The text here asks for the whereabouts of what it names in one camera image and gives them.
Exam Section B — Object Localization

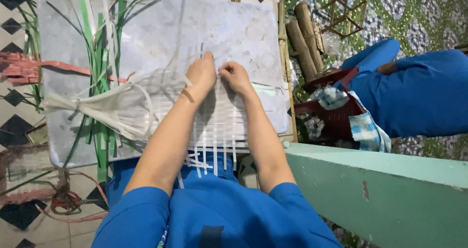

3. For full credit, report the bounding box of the person's left hand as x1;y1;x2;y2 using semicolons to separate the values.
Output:
186;51;218;96

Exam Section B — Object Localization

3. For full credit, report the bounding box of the green wooden bench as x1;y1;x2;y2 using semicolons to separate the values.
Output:
284;142;468;248

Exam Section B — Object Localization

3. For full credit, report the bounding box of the tied bundle of white strips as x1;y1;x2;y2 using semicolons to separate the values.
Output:
42;69;193;142

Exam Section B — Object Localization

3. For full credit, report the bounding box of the blue checkered cloth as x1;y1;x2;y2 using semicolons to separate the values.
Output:
317;86;392;153

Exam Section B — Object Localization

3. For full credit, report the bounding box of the light green face mask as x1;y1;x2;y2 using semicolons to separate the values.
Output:
250;82;286;97

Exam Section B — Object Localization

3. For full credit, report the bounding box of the bamboo lantern frame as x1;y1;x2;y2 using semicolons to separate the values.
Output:
320;0;368;40

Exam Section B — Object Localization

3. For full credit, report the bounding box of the bundle of red strips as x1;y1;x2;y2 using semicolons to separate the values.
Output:
0;51;137;223

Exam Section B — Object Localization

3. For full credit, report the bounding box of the brown bamboo log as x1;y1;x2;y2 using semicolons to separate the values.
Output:
293;1;325;73
285;20;318;83

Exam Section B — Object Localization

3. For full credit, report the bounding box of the red plastic basket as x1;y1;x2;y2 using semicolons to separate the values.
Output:
293;67;367;145

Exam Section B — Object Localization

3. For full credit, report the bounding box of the bamboo stick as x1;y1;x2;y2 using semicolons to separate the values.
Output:
277;0;298;143

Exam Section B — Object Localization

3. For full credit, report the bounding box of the grey work board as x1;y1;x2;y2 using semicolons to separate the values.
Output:
38;0;290;169

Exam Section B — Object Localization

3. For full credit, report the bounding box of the woven white strip mat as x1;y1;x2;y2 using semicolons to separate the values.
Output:
154;43;278;190

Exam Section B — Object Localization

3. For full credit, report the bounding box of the bundle of green strips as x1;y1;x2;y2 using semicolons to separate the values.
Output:
0;0;162;197

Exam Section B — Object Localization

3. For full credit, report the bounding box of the person's right hand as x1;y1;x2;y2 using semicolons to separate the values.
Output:
218;61;254;97

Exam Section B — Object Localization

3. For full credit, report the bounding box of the person's blue clothing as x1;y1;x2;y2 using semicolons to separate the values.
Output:
91;151;344;248

